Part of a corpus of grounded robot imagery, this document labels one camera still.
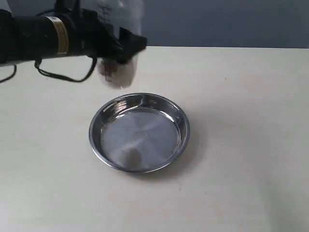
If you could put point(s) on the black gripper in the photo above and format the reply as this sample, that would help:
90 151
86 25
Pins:
87 36

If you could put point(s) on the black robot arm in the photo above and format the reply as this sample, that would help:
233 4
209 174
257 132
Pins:
30 38

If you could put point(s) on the round stainless steel dish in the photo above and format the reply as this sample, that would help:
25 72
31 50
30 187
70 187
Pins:
139 133

